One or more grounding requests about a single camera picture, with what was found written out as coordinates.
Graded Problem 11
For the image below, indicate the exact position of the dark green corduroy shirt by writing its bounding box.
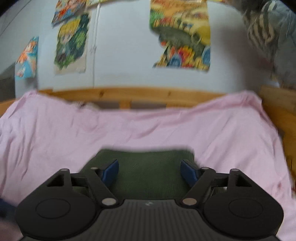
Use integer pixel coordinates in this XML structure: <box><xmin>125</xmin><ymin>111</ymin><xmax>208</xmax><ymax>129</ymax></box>
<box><xmin>80</xmin><ymin>149</ymin><xmax>195</xmax><ymax>200</ymax></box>

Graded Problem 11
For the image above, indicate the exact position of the plastic bag of clothes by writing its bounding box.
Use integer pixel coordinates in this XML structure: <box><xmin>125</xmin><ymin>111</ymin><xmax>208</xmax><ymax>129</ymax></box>
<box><xmin>233</xmin><ymin>1</ymin><xmax>295</xmax><ymax>89</ymax></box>

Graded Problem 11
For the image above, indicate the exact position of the pink bed sheet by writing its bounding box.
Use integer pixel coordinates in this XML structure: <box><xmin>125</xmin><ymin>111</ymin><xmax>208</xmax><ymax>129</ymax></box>
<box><xmin>1</xmin><ymin>91</ymin><xmax>295</xmax><ymax>240</ymax></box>

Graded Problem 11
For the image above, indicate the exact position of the orange-haired anime poster curled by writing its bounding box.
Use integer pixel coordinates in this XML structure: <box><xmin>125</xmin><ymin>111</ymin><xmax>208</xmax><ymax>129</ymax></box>
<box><xmin>15</xmin><ymin>36</ymin><xmax>39</xmax><ymax>80</ymax></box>

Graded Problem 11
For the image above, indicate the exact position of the grey metal door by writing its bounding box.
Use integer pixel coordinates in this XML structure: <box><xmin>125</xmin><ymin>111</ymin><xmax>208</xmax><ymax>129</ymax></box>
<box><xmin>0</xmin><ymin>63</ymin><xmax>16</xmax><ymax>102</ymax></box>

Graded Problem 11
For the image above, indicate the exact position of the colourful landscape poster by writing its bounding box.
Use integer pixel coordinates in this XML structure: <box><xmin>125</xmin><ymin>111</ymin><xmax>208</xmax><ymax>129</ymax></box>
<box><xmin>149</xmin><ymin>0</ymin><xmax>211</xmax><ymax>71</ymax></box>

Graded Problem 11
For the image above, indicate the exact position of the blond anime character poster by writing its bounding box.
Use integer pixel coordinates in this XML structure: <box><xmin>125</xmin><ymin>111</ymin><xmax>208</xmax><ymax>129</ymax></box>
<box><xmin>54</xmin><ymin>13</ymin><xmax>90</xmax><ymax>75</ymax></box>

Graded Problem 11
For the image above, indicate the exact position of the wooden bed frame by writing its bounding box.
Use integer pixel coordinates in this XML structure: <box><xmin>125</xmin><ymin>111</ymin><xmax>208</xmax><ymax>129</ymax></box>
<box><xmin>0</xmin><ymin>85</ymin><xmax>296</xmax><ymax>176</ymax></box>

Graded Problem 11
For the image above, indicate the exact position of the white wall conduit pipe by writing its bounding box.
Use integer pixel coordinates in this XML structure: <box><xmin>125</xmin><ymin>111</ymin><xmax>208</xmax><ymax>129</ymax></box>
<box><xmin>92</xmin><ymin>3</ymin><xmax>100</xmax><ymax>87</ymax></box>

